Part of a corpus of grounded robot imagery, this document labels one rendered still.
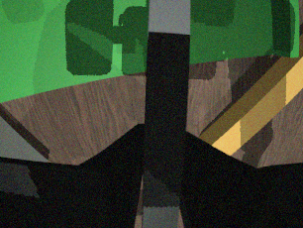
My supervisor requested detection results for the white cube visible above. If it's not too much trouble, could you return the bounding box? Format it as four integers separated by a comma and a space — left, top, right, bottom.
0, 117, 48, 162

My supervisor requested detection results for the green rectangular mat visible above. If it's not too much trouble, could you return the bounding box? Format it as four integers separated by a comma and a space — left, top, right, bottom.
0, 0, 272, 103

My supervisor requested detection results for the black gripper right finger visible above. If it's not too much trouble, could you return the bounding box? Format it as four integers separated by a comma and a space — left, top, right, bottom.
179, 131, 303, 228

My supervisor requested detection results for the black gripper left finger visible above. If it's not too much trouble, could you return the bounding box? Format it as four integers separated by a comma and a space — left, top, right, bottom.
0, 123, 145, 228

